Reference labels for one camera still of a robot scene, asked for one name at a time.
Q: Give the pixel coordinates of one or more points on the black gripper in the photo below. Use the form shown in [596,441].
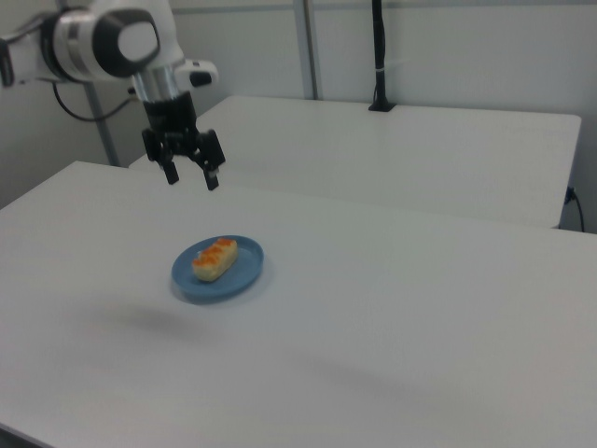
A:
[170,119]

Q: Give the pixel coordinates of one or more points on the bread with orange topping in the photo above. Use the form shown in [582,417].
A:
[214,260]

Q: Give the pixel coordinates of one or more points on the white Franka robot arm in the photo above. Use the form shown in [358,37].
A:
[107,42]

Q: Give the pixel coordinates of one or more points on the blue oval plate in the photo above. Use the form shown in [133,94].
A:
[247,270]

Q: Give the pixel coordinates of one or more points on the white rectangular table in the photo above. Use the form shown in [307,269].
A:
[396,154]

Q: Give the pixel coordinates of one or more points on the grey metal partition post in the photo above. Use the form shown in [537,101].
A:
[105,126]
[309,46]

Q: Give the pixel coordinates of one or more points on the black camera stand pole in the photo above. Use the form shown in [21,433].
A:
[381,70]

